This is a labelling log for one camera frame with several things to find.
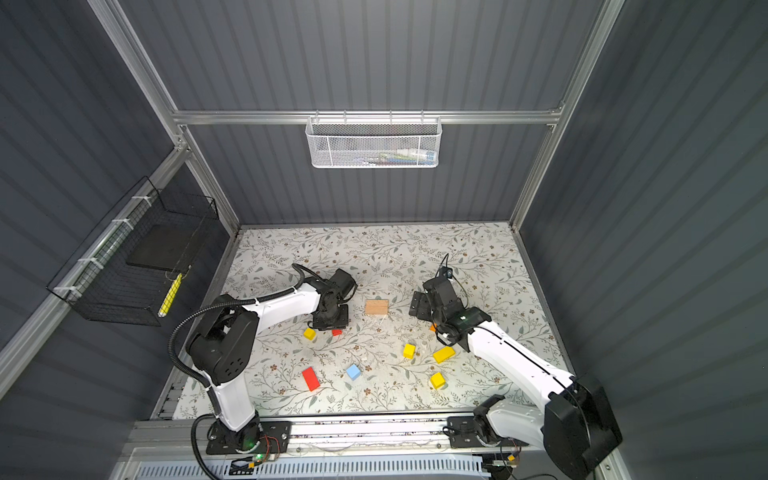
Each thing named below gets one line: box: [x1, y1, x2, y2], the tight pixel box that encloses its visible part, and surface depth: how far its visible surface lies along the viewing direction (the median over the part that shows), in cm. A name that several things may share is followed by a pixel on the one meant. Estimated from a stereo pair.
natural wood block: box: [365, 299, 389, 315], surface depth 99 cm
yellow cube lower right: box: [430, 372, 447, 390], surface depth 82 cm
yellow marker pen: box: [157, 273, 183, 317], surface depth 70 cm
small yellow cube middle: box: [403, 343, 416, 360], surface depth 88 cm
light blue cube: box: [346, 364, 361, 381], surface depth 84 cm
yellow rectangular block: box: [432, 346, 456, 364], surface depth 88 cm
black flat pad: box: [126, 217, 202, 271], surface depth 77 cm
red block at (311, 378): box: [302, 366, 321, 392], surface depth 85 cm
